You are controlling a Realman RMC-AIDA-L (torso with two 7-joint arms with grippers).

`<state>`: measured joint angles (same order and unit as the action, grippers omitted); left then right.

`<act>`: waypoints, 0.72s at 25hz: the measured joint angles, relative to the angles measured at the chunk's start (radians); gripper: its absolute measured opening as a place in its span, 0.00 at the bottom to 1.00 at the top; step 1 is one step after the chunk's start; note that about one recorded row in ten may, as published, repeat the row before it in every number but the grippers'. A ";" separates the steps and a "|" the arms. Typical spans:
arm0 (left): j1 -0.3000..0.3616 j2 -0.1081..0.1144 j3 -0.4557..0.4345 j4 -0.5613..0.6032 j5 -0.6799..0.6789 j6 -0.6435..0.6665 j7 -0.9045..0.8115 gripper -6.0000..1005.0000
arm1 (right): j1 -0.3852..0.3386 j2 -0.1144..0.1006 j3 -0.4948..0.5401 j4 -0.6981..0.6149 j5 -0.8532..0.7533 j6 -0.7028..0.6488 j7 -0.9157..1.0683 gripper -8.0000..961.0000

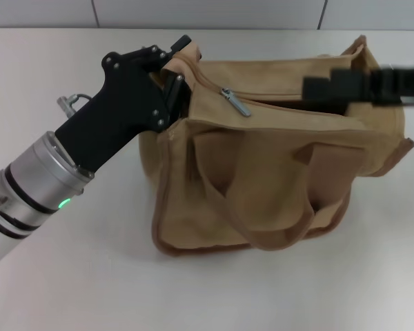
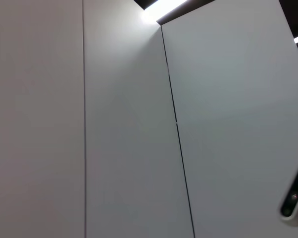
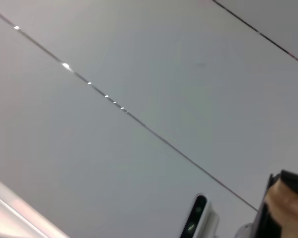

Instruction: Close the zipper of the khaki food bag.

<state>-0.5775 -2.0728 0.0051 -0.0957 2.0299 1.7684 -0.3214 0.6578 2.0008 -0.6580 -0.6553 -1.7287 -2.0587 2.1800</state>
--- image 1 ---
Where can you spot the khaki canvas food bag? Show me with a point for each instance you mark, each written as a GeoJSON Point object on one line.
{"type": "Point", "coordinates": [279, 179]}

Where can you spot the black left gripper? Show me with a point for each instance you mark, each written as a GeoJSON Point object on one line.
{"type": "Point", "coordinates": [124, 110]}

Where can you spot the silver metal zipper pull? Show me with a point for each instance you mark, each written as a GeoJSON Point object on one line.
{"type": "Point", "coordinates": [238, 103]}

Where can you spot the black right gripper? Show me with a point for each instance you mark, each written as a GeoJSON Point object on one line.
{"type": "Point", "coordinates": [403, 84]}

